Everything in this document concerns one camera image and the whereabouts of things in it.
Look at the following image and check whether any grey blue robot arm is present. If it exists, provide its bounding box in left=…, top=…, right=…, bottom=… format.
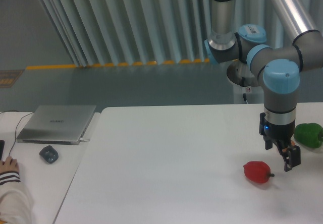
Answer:
left=204, top=0, right=322, bottom=171

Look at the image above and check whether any cream striped sleeve forearm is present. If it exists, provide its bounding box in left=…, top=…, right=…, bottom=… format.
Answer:
left=1, top=171, right=33, bottom=223

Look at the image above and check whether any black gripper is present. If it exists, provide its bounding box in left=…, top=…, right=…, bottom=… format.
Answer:
left=259, top=113, right=301, bottom=172

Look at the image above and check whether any red bell pepper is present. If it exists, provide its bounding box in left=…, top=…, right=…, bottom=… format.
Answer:
left=243, top=161, right=275, bottom=184

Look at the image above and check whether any silver closed laptop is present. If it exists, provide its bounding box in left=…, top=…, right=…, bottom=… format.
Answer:
left=17, top=105, right=96, bottom=145

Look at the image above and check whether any person's hand on mouse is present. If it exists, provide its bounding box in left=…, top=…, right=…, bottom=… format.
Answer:
left=0, top=156, right=20, bottom=174

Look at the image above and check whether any dark blue small tray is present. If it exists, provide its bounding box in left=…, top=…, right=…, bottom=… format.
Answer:
left=39, top=145, right=59, bottom=164

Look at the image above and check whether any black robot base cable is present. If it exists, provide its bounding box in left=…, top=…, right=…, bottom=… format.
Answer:
left=241, top=76, right=249, bottom=105

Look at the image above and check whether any black thin cable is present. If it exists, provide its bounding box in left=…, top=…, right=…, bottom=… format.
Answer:
left=0, top=109, right=35, bottom=158

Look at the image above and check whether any black phone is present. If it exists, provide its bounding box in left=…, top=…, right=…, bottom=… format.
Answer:
left=0, top=140, right=5, bottom=160

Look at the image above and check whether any white folding partition screen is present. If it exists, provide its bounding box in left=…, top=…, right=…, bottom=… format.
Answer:
left=29, top=0, right=323, bottom=68

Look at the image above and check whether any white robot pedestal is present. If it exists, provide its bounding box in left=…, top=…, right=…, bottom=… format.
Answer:
left=227, top=60, right=263, bottom=104

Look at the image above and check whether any brown egg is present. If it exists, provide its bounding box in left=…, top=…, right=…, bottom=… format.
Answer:
left=282, top=140, right=295, bottom=152

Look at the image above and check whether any green bell pepper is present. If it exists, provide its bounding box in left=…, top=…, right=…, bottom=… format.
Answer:
left=294, top=123, right=322, bottom=148

